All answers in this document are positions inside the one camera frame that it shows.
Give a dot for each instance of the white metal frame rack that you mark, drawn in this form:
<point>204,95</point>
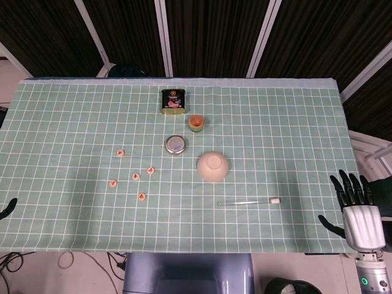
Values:
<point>370,150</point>

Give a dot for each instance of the white partition frame bar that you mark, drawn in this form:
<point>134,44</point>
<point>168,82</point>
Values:
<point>12,60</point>
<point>164,36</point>
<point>92,30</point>
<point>367,72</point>
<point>264,36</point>

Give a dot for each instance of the beige upturned bowl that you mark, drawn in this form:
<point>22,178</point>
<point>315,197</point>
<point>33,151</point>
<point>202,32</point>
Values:
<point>212,167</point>

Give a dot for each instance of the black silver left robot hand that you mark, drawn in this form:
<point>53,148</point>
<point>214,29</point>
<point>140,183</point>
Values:
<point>9,206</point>

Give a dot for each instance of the glass test tube white stopper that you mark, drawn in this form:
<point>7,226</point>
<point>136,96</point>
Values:
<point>245,202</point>

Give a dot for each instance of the black waste bin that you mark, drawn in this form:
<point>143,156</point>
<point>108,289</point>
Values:
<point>291,288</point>

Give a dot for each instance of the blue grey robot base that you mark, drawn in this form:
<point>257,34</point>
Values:
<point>186,272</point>

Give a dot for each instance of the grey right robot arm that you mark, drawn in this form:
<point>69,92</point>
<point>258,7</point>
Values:
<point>373,275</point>

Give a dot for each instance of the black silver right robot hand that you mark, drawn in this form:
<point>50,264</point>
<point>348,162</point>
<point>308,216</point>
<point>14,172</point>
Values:
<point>364,226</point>

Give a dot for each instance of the small orange jar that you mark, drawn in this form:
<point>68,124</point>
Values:
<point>196,123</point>

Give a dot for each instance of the black luncheon meat tin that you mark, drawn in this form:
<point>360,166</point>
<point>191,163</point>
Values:
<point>173,101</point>

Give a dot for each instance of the black chair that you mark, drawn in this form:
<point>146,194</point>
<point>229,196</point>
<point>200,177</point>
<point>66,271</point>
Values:
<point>127,70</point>

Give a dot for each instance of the round metal tin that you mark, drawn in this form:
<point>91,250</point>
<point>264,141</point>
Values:
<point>175,144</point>

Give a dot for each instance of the round wooden chess piece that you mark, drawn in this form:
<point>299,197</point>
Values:
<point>113,183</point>
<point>121,152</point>
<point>141,196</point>
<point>150,170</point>
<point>136,176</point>

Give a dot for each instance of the green checked tablecloth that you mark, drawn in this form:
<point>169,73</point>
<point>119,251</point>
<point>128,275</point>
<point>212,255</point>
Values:
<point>92,220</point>

